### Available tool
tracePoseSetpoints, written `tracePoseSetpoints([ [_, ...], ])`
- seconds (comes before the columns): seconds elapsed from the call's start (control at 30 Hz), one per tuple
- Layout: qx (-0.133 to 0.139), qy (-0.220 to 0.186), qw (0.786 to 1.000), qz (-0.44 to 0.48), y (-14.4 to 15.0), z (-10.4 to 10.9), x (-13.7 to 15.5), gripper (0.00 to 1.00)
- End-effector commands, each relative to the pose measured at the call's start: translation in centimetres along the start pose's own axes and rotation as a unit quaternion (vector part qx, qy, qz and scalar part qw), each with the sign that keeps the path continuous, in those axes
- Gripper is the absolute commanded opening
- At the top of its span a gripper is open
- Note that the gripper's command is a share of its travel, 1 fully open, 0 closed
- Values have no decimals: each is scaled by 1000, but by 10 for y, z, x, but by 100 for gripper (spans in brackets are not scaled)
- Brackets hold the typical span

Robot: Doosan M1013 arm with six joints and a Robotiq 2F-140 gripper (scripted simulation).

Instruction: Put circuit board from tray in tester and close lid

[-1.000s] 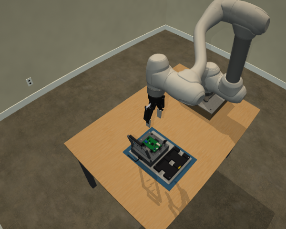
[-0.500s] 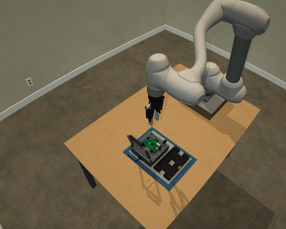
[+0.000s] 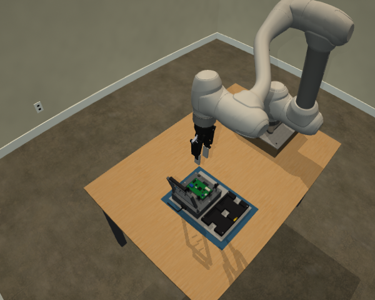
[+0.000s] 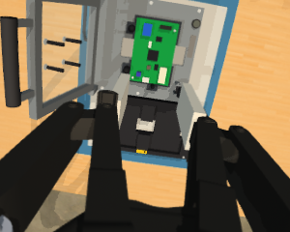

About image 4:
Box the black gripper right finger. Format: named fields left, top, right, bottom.
left=176, top=83, right=290, bottom=232

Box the green circuit board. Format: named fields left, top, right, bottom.
left=130, top=17, right=180, bottom=86

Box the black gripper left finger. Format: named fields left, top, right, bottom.
left=0, top=73, right=134, bottom=232

